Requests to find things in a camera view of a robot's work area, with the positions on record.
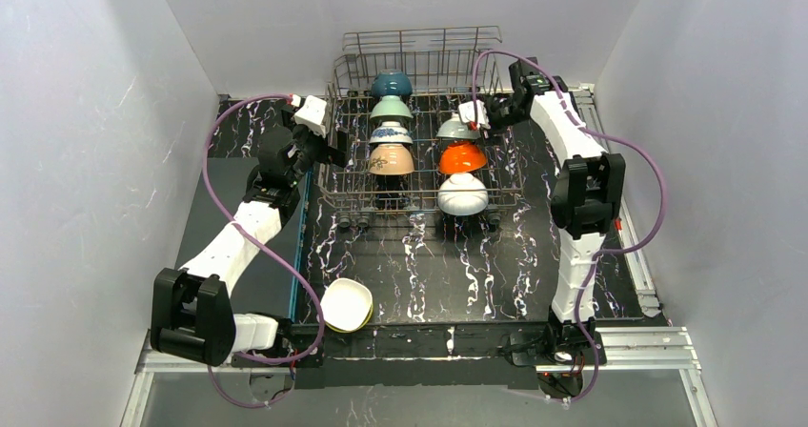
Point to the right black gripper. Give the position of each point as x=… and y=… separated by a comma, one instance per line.
x=494, y=113

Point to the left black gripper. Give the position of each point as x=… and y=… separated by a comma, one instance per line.
x=332, y=148

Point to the cream white round bowl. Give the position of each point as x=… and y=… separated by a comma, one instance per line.
x=391, y=159

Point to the pale green shallow bowl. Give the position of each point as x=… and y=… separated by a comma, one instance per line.
x=454, y=128

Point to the blue floral bowl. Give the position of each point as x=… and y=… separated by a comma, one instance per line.
x=391, y=132

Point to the orange striped bowl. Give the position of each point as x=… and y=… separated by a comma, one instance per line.
x=461, y=157

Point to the green celadon bowl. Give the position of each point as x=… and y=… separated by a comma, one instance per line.
x=389, y=107

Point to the tan interior dark bowl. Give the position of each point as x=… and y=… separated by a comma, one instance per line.
x=391, y=82

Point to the white ribbed bowl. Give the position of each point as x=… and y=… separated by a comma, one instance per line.
x=462, y=194

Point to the white square bowl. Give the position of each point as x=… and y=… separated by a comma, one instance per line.
x=346, y=300

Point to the yellow rimmed bowl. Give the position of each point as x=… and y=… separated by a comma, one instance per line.
x=353, y=327

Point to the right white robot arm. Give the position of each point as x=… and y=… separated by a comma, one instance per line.
x=586, y=197

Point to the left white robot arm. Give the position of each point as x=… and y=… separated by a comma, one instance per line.
x=191, y=314

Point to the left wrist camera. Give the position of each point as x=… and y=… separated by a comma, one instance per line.
x=310, y=111

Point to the grey wire dish rack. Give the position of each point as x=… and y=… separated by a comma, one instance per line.
x=440, y=63

